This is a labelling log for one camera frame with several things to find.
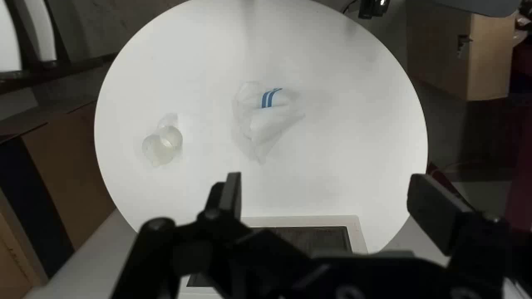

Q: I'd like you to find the white framed cabinet door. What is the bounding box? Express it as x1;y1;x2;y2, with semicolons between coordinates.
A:
186;214;369;289

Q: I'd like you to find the brown wooden desk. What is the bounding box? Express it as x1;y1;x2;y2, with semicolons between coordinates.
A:
0;98;115;299

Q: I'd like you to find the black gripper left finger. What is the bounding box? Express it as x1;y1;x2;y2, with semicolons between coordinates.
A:
198;171;244;224

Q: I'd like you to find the white curved chair back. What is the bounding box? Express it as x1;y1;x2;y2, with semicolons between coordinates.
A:
0;0;58;75

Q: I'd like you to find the clear plastic cup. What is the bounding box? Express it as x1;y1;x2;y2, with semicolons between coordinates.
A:
140;113;185;168

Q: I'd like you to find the clear bag with blue stripes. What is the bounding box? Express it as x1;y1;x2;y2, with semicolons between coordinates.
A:
231;80;308;164

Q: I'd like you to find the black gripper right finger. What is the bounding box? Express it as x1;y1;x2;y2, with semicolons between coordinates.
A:
406;173;479;257

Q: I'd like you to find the brown cardboard box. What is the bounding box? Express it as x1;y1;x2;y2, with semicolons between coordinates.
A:
406;0;529;103

